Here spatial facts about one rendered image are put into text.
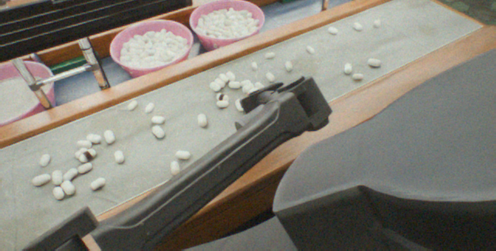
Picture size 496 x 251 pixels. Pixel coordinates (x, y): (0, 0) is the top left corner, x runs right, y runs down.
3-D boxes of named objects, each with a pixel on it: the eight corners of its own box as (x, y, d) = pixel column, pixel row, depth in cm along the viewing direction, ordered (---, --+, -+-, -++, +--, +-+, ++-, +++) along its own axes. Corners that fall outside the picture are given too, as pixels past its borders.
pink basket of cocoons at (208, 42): (277, 46, 117) (279, 24, 110) (212, 71, 108) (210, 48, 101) (240, 14, 133) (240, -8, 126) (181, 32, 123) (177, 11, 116)
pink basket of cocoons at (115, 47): (211, 60, 112) (209, 37, 105) (154, 103, 98) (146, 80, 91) (160, 33, 123) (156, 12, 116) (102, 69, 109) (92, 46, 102)
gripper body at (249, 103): (237, 99, 65) (251, 100, 58) (278, 81, 68) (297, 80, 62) (248, 128, 66) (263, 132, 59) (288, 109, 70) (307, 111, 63)
